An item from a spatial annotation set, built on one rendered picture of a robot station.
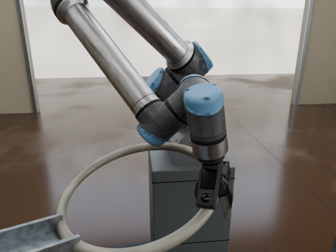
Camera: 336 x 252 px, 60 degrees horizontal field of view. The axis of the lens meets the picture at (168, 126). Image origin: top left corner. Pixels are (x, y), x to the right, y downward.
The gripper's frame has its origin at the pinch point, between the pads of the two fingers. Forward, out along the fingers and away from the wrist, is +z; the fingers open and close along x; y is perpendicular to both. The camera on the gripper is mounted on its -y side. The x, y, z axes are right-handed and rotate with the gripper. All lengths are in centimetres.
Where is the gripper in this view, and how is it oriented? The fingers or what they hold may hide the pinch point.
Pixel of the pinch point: (216, 215)
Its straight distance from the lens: 86.2
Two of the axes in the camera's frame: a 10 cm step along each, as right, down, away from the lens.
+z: 1.7, 8.8, 4.5
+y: 3.3, -4.8, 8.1
